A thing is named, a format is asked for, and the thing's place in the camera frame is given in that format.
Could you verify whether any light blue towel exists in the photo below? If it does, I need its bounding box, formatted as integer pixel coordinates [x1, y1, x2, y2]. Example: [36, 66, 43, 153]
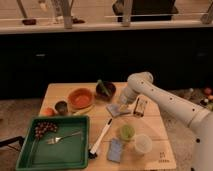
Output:
[106, 104, 131, 117]

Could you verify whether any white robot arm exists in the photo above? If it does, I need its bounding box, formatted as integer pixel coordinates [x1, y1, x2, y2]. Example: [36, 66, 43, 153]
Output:
[119, 72, 213, 171]

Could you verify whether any small green cup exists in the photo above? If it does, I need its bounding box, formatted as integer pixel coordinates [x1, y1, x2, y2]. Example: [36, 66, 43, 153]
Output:
[119, 124, 135, 141]

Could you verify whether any small dark metal cup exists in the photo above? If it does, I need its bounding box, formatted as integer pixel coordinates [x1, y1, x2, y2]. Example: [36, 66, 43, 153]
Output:
[55, 101, 68, 115]

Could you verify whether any dark brown bowl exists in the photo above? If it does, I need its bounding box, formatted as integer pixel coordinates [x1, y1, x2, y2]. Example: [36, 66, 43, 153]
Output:
[96, 80, 116, 101]

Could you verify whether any wooden table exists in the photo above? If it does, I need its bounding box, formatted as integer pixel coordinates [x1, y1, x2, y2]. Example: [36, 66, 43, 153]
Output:
[39, 83, 176, 171]

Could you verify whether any green vegetable in bowl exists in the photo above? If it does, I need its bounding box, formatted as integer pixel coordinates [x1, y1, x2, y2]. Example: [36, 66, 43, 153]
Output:
[97, 79, 110, 97]

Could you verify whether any white plastic container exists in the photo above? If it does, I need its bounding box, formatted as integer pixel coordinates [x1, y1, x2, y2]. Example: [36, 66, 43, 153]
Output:
[134, 134, 152, 155]

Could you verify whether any orange bowl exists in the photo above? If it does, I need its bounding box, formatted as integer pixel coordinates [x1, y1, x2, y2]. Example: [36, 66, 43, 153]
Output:
[68, 88, 94, 109]

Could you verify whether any blue sponge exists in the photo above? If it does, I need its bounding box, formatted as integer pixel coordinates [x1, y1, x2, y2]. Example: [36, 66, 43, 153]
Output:
[107, 138, 123, 163]

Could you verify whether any orange round fruit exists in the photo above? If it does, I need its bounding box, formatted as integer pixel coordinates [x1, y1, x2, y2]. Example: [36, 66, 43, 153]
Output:
[41, 107, 55, 116]

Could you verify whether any silver fork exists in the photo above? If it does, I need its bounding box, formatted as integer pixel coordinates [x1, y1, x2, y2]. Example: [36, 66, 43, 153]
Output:
[46, 131, 82, 145]

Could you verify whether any bunch of red grapes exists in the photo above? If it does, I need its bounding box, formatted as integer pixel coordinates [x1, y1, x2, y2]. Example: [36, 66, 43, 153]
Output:
[34, 122, 58, 139]

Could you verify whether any green plastic tray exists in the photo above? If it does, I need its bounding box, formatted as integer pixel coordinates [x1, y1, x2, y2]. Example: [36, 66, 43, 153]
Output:
[16, 116, 90, 171]

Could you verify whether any black chair part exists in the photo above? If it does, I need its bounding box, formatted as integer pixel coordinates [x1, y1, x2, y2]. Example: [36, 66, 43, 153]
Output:
[0, 136, 25, 147]

